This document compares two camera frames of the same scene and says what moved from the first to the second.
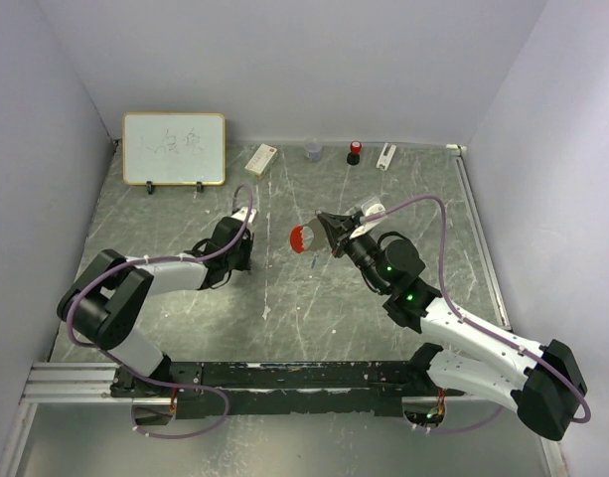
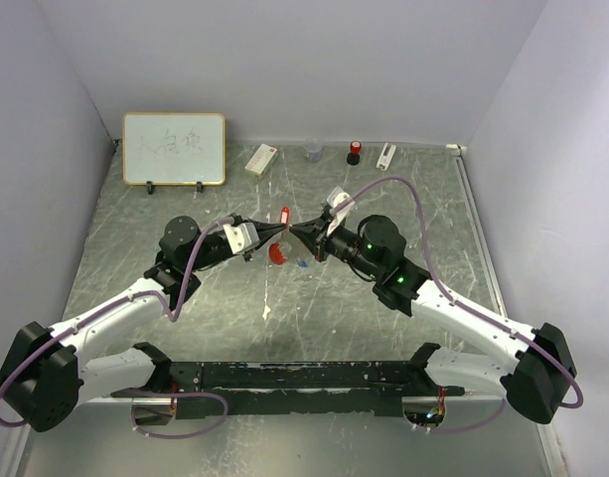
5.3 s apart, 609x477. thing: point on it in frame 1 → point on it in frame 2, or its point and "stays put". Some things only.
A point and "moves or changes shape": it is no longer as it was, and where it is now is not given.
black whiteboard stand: x=150 y=187 stays put
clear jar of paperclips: x=313 y=147 stays put
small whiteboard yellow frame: x=174 y=148 stays put
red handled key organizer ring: x=301 y=238 moves or changes shape
